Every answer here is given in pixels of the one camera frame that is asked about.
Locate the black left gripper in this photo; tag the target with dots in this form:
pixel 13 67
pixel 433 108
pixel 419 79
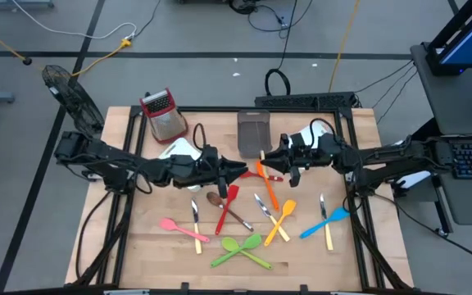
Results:
pixel 209 168

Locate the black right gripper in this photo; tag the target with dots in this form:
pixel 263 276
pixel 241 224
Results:
pixel 309 157

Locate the orange silicone spatula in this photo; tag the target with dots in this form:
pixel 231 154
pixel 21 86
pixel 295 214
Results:
pixel 272 194

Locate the brown wooden spoon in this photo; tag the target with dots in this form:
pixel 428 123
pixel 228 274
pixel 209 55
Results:
pixel 215 199

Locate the red silicone spatula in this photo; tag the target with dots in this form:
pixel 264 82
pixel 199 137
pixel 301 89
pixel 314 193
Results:
pixel 221 217

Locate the yellow silicone spatula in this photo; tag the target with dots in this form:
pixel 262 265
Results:
pixel 275 229

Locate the green silicone spoon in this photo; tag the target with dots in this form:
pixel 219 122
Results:
pixel 230 244

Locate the blue silicone spatula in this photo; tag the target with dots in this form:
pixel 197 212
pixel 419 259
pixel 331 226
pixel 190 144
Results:
pixel 318 229

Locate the pink silicone spatula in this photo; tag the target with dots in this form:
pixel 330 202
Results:
pixel 168 224

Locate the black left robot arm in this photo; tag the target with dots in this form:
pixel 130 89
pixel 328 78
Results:
pixel 96 153

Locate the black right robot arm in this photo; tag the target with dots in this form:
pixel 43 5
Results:
pixel 391 157

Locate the grey translucent plastic bin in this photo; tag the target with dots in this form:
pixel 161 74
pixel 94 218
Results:
pixel 254 131

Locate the black perforated metal box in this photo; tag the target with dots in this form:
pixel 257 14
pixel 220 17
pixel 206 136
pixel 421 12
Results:
pixel 301 100

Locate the red metal box grater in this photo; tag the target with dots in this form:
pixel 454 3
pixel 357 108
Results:
pixel 166 123

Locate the black floor fan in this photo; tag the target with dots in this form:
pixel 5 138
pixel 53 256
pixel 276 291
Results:
pixel 76 102

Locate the grey computer cart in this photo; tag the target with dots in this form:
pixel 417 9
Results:
pixel 453 102

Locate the black round floor knob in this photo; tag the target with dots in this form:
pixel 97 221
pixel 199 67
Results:
pixel 26 61

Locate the black aluminium table frame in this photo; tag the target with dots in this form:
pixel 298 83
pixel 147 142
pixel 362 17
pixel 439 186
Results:
pixel 191 109

